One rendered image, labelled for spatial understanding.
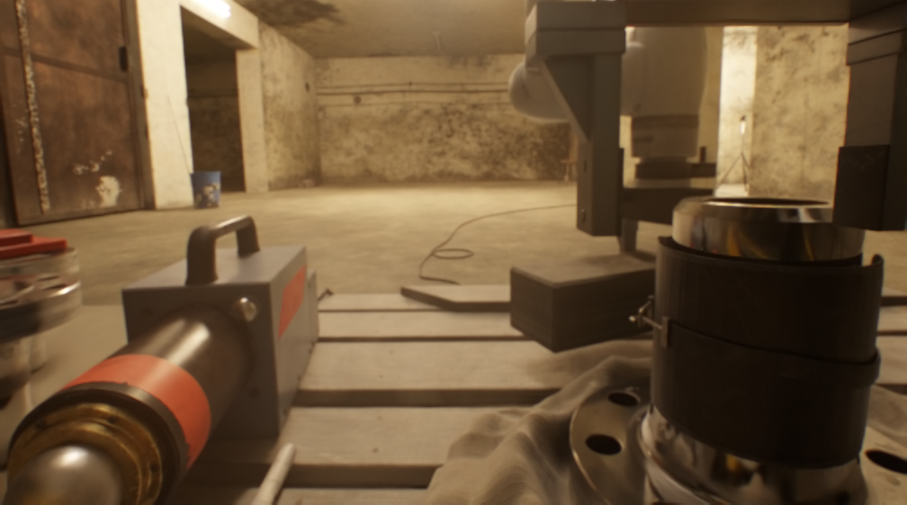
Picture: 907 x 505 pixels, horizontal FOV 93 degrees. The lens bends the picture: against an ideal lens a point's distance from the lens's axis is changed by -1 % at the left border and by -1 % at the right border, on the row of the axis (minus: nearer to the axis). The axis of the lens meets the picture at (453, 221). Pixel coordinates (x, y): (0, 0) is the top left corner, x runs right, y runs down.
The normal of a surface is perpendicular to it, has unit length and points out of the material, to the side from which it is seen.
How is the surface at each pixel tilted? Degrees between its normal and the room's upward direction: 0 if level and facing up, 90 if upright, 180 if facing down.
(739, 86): 90
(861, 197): 90
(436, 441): 0
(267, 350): 90
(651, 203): 90
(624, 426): 0
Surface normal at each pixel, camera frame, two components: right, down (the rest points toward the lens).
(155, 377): 0.52, -0.85
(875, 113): -1.00, 0.02
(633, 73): -0.69, 0.14
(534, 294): -0.92, 0.07
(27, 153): 1.00, -0.01
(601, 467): -0.02, -0.99
